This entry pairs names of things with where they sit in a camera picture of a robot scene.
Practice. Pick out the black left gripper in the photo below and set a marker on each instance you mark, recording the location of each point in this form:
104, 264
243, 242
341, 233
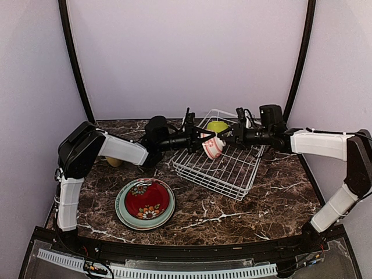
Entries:
194, 142

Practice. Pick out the black frame post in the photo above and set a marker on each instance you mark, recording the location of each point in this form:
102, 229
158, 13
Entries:
69, 41
307, 30

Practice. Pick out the white slotted cable duct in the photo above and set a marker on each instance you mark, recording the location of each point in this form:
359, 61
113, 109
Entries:
156, 269

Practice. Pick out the yellow ceramic cup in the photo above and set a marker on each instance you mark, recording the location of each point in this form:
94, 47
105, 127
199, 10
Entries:
114, 162

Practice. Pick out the white red patterned bowl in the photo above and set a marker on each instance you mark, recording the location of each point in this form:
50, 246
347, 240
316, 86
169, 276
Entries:
214, 147

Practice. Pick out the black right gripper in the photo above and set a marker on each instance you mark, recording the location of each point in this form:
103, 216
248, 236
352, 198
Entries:
239, 131

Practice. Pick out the lime green bowl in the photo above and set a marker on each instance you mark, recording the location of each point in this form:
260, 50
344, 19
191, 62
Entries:
217, 126

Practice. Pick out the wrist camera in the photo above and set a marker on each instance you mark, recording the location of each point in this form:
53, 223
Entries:
188, 119
245, 117

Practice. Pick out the light green plate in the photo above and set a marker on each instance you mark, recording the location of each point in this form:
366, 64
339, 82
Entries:
139, 224

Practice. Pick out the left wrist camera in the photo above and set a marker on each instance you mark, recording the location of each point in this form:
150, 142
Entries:
188, 119

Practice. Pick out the white wire dish rack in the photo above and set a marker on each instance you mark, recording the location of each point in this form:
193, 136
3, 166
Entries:
232, 174

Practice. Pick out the black right frame post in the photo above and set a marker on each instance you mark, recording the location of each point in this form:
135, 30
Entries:
307, 30

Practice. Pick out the dark red plate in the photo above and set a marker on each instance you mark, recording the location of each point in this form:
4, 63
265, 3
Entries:
147, 200

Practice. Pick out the black left frame post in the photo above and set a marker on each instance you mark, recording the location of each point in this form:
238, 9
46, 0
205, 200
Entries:
69, 41

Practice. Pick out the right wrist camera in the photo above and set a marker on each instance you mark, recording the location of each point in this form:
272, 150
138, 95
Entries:
245, 117

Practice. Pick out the black front table rail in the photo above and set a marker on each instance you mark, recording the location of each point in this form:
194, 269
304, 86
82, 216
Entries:
107, 251

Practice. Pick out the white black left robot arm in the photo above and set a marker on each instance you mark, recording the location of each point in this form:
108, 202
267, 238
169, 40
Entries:
88, 144

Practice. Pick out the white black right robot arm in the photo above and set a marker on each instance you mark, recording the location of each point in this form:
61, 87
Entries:
353, 148

